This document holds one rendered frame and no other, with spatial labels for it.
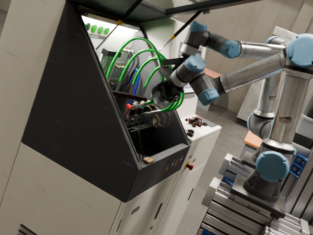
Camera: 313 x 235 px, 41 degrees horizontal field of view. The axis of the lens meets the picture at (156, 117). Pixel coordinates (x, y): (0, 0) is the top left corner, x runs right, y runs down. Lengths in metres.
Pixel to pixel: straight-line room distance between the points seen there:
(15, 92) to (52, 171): 0.40
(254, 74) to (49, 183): 1.01
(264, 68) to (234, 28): 8.85
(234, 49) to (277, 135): 0.47
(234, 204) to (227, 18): 9.01
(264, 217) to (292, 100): 0.49
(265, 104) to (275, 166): 0.75
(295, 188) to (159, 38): 1.11
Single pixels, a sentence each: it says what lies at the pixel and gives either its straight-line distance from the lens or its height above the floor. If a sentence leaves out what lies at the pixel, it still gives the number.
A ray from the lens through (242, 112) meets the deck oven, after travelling 9.09.
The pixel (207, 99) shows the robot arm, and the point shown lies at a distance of 1.59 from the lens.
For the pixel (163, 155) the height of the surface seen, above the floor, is 0.95.
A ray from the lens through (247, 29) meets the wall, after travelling 10.49.
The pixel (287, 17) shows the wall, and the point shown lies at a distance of 10.48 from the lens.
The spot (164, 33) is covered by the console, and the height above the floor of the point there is 1.46.
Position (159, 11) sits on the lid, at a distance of 2.25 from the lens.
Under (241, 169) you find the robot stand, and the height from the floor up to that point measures 0.98.
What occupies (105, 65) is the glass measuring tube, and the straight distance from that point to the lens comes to 2.19.
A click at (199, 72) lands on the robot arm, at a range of 1.60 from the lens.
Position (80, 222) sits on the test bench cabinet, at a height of 0.60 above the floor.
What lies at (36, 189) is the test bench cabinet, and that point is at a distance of 2.00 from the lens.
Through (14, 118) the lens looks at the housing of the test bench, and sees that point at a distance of 2.02.
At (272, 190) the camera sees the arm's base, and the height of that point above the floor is 1.09.
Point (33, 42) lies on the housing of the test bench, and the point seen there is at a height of 1.23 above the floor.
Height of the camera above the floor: 1.56
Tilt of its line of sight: 13 degrees down
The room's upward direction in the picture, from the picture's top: 22 degrees clockwise
